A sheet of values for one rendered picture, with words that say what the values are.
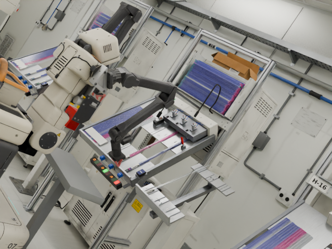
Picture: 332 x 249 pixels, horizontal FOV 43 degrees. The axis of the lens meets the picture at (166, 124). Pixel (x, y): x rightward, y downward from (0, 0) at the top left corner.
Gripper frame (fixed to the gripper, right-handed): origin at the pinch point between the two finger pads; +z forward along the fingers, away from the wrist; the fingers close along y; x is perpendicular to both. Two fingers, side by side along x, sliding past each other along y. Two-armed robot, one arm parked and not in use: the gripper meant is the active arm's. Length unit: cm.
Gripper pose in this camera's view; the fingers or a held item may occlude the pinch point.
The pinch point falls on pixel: (118, 165)
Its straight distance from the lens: 262.7
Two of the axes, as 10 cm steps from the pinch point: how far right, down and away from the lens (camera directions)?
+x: -7.9, 3.8, -4.8
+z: 0.4, 8.2, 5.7
